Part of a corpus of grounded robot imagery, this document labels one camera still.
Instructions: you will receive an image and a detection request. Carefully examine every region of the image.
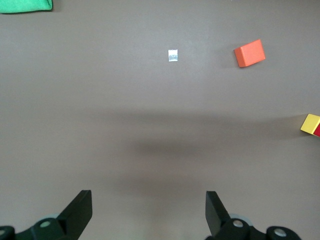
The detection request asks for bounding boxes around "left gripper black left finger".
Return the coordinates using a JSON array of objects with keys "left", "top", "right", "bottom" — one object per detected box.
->
[{"left": 13, "top": 189, "right": 94, "bottom": 240}]

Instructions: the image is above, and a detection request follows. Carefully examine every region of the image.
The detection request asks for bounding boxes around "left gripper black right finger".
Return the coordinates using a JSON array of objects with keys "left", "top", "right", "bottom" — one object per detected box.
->
[{"left": 205, "top": 191, "right": 300, "bottom": 240}]

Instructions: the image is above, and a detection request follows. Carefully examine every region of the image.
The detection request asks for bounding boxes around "yellow wooden block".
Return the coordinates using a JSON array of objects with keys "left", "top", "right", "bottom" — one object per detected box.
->
[{"left": 299, "top": 113, "right": 320, "bottom": 136}]

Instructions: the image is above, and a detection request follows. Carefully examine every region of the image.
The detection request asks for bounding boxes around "orange wooden block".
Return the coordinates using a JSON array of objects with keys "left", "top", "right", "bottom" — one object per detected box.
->
[{"left": 233, "top": 38, "right": 267, "bottom": 69}]

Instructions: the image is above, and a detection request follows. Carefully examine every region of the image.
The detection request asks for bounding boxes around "small silver tape patch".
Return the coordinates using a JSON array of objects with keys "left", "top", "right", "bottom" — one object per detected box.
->
[{"left": 167, "top": 49, "right": 179, "bottom": 62}]

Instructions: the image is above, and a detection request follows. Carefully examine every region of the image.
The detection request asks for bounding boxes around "green folded cloth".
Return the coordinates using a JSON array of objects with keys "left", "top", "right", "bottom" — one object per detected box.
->
[{"left": 0, "top": 0, "right": 54, "bottom": 14}]

